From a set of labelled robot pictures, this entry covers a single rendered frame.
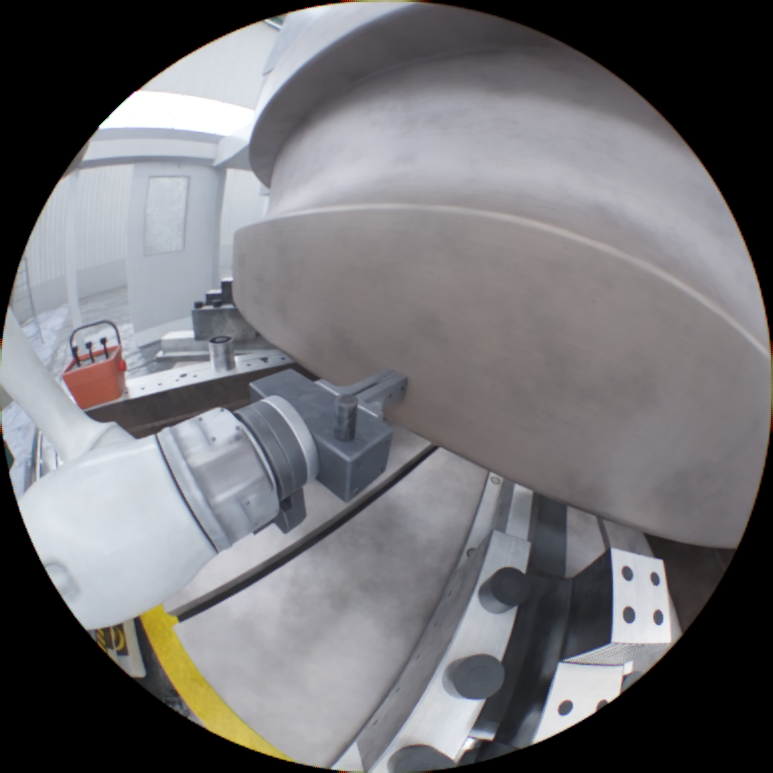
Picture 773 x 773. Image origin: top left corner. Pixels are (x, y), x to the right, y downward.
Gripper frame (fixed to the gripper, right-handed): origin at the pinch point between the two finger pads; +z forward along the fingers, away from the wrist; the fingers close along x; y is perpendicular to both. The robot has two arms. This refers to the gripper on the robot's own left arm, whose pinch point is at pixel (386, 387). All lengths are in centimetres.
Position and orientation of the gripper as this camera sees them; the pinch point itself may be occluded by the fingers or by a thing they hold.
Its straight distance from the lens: 30.1
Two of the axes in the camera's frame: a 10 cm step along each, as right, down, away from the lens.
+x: -8.0, -3.8, 4.7
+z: 5.9, -3.1, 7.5
